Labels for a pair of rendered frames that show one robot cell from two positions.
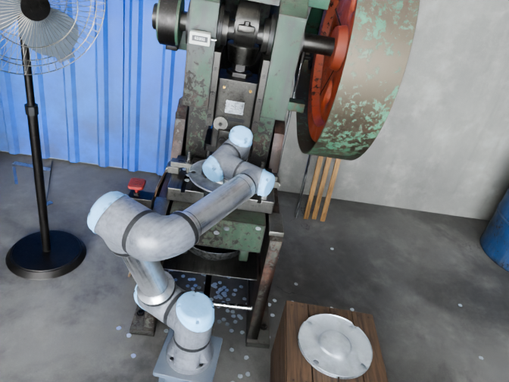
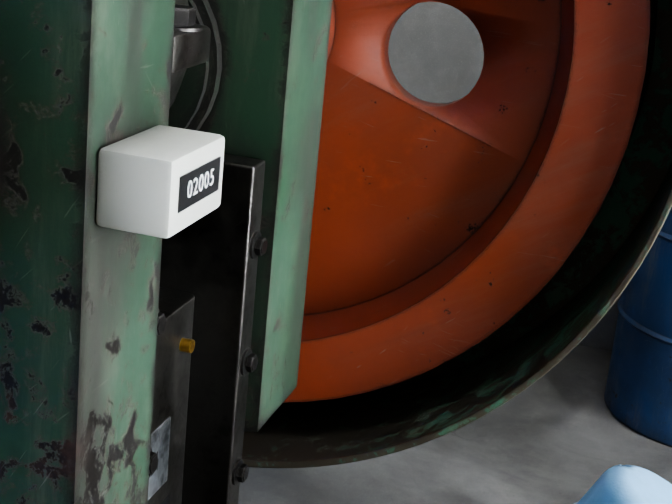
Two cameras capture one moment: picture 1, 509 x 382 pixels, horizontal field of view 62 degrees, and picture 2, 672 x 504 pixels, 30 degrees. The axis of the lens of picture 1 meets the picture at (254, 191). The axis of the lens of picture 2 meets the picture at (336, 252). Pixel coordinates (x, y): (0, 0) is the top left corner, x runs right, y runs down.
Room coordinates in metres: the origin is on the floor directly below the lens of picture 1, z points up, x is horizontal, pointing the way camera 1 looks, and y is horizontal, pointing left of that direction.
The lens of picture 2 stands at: (1.18, 0.82, 1.48)
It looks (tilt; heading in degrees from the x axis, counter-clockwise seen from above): 17 degrees down; 291
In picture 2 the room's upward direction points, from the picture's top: 6 degrees clockwise
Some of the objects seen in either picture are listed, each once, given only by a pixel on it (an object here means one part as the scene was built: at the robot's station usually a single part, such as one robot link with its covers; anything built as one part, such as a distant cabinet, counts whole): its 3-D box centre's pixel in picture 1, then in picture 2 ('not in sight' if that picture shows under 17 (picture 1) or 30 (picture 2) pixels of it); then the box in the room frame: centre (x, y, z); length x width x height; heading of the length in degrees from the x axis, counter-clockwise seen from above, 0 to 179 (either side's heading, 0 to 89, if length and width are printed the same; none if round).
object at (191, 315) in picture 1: (192, 317); not in sight; (0.91, 0.11, 0.62); 0.13 x 0.12 x 0.14; 63
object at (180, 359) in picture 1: (191, 344); not in sight; (0.91, 0.10, 0.50); 0.15 x 0.15 x 0.10
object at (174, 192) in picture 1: (223, 183); not in sight; (1.65, 0.15, 0.68); 0.45 x 0.30 x 0.06; 96
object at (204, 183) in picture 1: (224, 176); not in sight; (1.52, 0.13, 0.78); 0.29 x 0.29 x 0.01
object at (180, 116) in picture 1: (165, 199); not in sight; (1.76, 0.43, 0.45); 0.92 x 0.12 x 0.90; 6
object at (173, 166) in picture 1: (186, 161); not in sight; (1.63, 0.31, 0.76); 0.17 x 0.06 x 0.10; 96
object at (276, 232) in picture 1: (270, 214); not in sight; (1.81, -0.11, 0.45); 0.92 x 0.12 x 0.90; 6
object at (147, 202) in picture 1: (140, 213); not in sight; (1.39, 0.43, 0.62); 0.10 x 0.06 x 0.20; 96
